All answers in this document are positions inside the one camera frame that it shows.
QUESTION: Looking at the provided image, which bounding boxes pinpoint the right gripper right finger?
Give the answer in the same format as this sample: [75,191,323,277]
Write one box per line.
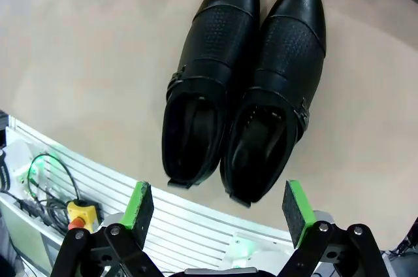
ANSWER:
[276,179,388,277]

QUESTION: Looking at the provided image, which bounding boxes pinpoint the black cable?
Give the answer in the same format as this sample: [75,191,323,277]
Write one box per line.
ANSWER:
[18,154,78,236]

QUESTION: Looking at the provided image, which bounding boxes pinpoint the black leather buckle shoe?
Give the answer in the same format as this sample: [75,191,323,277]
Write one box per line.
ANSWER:
[219,0,328,209]
[161,0,261,190]

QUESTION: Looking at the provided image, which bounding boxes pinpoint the yellow emergency stop button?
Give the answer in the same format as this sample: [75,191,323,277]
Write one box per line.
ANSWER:
[66,200,101,233]

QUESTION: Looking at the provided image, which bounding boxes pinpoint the green cable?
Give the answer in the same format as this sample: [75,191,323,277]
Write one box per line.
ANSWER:
[27,155,50,193]

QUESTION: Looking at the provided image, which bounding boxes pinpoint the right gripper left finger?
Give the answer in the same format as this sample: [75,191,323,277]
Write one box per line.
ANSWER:
[51,181,161,277]

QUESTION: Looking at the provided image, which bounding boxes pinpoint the white aluminium base frame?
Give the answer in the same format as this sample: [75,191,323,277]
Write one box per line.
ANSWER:
[0,110,295,274]

